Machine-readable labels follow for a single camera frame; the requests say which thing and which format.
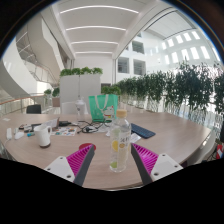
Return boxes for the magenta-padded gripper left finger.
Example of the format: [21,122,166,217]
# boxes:
[43,143,96,188]

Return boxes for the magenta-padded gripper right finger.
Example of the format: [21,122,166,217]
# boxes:
[130,142,185,186]

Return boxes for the clear drink bottle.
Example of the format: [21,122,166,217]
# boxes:
[109,109,132,174]

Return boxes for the colourful sticker sheet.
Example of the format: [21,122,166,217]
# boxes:
[50,126,78,137]

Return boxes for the white paper sheet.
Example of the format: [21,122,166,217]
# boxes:
[129,133,142,144]

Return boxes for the dark blue keyboard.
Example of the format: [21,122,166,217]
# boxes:
[130,122,157,140]

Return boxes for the white computer mouse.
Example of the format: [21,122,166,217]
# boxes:
[13,131,26,140]

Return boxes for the clear shaker bottle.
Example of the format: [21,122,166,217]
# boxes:
[74,96,87,123]

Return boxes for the green tote bag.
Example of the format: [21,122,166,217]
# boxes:
[88,93,120,123]

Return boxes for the row of green plants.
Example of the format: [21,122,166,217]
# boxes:
[101,61,224,121]

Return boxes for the white cabinet with plants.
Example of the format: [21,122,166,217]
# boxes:
[59,66,104,109]

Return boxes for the ceiling light strips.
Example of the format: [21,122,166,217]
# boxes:
[59,4,139,56]

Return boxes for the tangled black cables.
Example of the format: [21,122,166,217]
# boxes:
[77,120,111,134]

